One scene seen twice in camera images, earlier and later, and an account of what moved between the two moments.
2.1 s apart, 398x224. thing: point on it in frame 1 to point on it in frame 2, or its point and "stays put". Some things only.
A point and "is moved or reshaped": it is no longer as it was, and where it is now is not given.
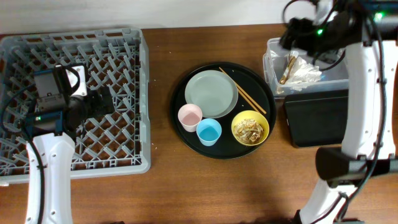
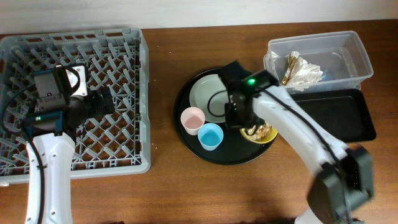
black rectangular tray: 316,119 stays put
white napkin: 302,74 stays put
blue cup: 209,130 is moved or reshaped
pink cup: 189,115 is moved or reshaped
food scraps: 248,131 is moved or reshaped
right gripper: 302,28 to 232,121
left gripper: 99,109 stays put
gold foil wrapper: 290,64 stays put
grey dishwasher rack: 115,143 stays put
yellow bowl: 253,115 is moved or reshaped
